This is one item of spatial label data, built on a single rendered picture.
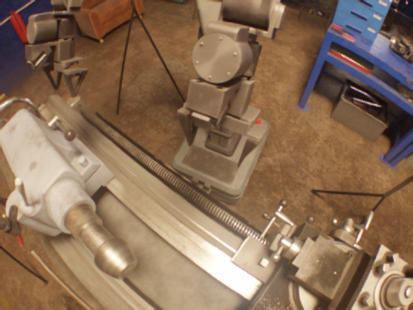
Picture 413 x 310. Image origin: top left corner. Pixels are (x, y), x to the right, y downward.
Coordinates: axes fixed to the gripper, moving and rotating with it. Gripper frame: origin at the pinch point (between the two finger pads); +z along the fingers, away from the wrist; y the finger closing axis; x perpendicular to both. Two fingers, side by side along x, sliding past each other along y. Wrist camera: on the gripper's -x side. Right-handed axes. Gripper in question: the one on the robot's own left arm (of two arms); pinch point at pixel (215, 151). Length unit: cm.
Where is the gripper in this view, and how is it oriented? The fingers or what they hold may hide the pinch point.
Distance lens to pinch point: 39.8
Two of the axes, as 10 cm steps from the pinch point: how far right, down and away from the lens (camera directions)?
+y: 8.9, 3.8, -2.5
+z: -1.9, 8.2, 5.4
